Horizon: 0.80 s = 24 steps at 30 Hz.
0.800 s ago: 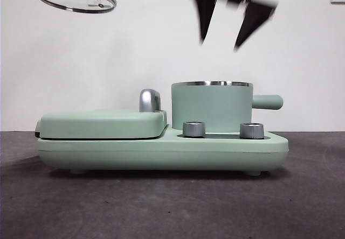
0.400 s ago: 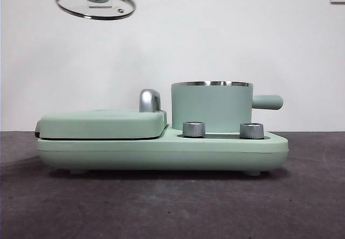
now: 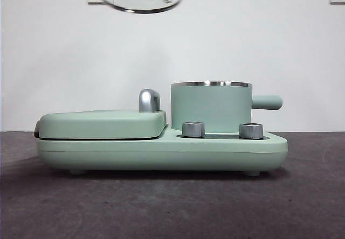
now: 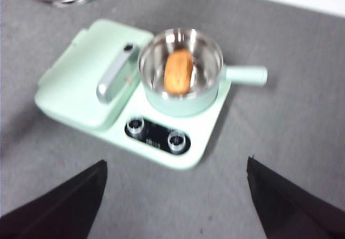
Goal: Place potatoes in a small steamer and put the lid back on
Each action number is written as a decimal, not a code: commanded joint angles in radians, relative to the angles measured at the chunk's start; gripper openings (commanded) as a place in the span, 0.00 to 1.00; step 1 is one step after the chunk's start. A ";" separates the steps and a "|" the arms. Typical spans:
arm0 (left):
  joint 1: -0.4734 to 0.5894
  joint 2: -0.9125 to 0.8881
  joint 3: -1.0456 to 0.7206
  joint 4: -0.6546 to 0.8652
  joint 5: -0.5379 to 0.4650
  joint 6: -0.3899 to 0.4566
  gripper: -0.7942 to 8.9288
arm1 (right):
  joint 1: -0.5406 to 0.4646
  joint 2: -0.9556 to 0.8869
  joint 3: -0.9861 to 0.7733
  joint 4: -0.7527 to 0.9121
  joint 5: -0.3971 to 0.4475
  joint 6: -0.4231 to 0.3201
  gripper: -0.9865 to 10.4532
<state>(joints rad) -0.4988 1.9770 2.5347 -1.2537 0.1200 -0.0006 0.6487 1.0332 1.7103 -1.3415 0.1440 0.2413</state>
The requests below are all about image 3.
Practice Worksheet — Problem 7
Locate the mint green pot with handle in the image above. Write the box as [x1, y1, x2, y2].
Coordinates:
[170, 80, 284, 131]

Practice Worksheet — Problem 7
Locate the mint green griddle cover, chrome handle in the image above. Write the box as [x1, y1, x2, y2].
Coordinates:
[33, 89, 167, 140]

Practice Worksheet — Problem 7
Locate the silver control knob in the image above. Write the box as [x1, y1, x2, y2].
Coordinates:
[239, 122, 264, 139]
[182, 121, 205, 138]

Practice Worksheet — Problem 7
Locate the mint green breakfast machine base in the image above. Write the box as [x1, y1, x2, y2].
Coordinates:
[36, 123, 289, 176]

